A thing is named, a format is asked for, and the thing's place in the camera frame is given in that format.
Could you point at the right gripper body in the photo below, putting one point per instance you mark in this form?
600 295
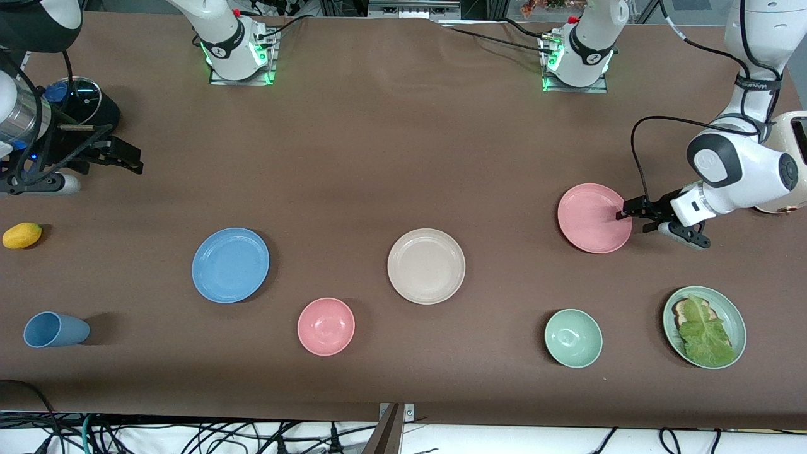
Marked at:
62 146

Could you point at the pink plate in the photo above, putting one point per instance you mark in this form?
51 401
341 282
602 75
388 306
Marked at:
592 217

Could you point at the blue plate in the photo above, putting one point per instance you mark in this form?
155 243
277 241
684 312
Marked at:
230 265

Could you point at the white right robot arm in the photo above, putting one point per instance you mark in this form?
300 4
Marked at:
224 31

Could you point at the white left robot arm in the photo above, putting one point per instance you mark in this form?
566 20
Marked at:
744 167

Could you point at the glass lid blue knob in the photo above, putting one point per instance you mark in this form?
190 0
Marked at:
85 101

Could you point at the toast bread slice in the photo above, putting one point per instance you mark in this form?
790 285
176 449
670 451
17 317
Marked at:
679 310

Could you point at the yellow lemon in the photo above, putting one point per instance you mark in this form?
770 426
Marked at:
22 236

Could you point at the green plate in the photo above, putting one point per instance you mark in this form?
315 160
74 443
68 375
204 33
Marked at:
731 315

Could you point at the beige toaster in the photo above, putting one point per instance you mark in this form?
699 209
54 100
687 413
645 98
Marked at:
783 126

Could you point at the green lettuce leaf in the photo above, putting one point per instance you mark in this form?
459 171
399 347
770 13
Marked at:
706 340

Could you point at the green bowl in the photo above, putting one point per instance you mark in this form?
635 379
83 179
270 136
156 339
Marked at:
573 338

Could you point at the blue cup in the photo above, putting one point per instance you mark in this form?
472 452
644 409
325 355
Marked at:
57 330

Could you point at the beige plate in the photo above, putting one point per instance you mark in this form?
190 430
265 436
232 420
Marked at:
426 266

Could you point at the orange background items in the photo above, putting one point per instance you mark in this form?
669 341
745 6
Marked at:
536 7

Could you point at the pink bowl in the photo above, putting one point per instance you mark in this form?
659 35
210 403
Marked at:
326 326

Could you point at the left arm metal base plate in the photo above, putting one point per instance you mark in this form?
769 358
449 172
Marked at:
577 89

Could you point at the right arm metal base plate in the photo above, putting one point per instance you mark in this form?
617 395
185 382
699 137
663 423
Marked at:
252 81

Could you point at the aluminium frame bar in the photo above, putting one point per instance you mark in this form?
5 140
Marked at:
413 9

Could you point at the metal table edge bracket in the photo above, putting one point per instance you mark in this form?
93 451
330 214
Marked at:
410 413

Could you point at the dark camera mount post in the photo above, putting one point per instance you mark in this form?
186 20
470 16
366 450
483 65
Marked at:
388 438

